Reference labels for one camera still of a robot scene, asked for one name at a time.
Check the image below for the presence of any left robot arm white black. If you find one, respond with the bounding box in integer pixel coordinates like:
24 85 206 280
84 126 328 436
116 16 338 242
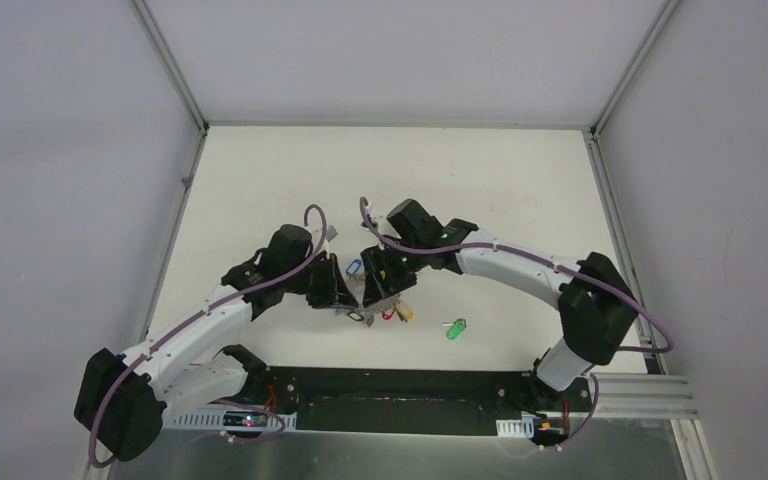
74 224 343 468

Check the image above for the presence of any electronics board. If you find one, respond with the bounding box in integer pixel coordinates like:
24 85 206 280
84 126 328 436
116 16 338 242
532 417 571 447
223 411 269 428

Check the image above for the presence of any left electronics board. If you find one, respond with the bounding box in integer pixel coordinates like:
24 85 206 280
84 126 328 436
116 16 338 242
223 411 269 428

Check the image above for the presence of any metal key organiser ring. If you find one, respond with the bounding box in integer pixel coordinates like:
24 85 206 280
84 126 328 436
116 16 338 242
334 274 415 327

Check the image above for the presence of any green tagged key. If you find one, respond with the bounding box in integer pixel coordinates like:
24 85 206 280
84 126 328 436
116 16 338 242
442 318 467 341

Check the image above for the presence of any blue tagged key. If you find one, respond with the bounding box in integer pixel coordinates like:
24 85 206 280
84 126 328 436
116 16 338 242
345 258 363 277

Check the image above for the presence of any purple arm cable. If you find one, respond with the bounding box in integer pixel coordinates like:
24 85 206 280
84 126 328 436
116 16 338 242
87 203 330 470
358 195 675 452

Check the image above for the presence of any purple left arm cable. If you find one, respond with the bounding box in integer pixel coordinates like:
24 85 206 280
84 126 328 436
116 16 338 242
87 203 330 470

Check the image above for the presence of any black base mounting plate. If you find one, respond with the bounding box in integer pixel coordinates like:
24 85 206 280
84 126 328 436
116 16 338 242
228 367 592 437

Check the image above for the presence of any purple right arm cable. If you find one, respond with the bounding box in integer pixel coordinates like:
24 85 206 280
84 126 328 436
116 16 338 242
358 195 675 452

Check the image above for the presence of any yellow key tag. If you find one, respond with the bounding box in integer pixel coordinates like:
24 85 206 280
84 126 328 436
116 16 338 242
395 302 414 323

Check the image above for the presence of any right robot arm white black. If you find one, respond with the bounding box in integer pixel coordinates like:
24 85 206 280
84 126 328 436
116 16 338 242
360 199 639 410

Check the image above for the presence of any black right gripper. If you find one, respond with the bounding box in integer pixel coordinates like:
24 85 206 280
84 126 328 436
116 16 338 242
361 239 428 307

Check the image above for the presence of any right electronics board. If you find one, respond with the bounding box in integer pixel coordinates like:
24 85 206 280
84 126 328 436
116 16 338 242
532 417 571 447

